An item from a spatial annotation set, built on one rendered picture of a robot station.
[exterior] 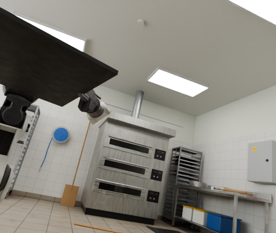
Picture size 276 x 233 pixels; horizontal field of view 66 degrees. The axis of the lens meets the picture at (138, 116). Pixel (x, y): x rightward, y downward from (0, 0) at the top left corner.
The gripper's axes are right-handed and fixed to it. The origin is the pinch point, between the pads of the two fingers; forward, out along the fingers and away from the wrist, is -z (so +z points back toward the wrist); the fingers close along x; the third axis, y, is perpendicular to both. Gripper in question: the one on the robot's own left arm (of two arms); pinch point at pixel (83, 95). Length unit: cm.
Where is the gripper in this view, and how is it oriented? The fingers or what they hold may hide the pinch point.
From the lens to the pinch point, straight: 98.2
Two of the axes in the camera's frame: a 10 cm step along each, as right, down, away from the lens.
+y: 9.7, 1.3, -1.9
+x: 1.9, -9.3, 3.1
